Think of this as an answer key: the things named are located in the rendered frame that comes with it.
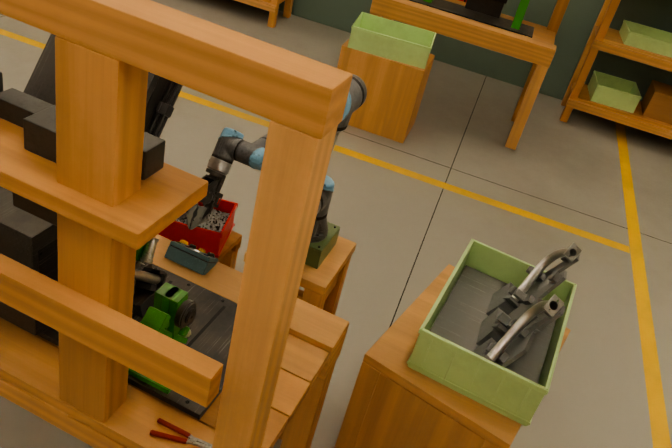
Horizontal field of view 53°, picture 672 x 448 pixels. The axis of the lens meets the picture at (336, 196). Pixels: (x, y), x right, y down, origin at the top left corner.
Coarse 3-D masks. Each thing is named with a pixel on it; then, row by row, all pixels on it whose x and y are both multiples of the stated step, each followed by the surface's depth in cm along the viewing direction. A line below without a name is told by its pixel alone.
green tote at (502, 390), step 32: (480, 256) 259; (512, 256) 254; (448, 288) 236; (416, 352) 214; (448, 352) 209; (448, 384) 214; (480, 384) 208; (512, 384) 203; (544, 384) 204; (512, 416) 208
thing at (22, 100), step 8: (0, 96) 149; (8, 96) 150; (16, 96) 151; (24, 96) 151; (32, 96) 152; (0, 104) 149; (8, 104) 148; (16, 104) 148; (24, 104) 148; (32, 104) 149; (40, 104) 150; (48, 104) 151; (0, 112) 150; (8, 112) 149; (16, 112) 148; (24, 112) 147; (32, 112) 146; (8, 120) 150; (16, 120) 149
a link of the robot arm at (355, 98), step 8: (352, 80) 204; (352, 88) 201; (360, 88) 205; (352, 96) 200; (360, 96) 204; (352, 104) 200; (360, 104) 207; (344, 112) 197; (352, 112) 203; (344, 120) 202; (344, 128) 205; (336, 136) 207; (320, 200) 228; (320, 208) 229
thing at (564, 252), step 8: (568, 248) 226; (552, 256) 236; (560, 256) 233; (568, 256) 225; (576, 256) 226; (544, 264) 237; (536, 272) 237; (528, 280) 236; (520, 288) 235; (528, 288) 235; (512, 296) 234
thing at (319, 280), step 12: (348, 240) 260; (336, 252) 252; (348, 252) 253; (324, 264) 244; (336, 264) 245; (312, 276) 237; (324, 276) 238; (336, 276) 245; (312, 288) 235; (324, 288) 233
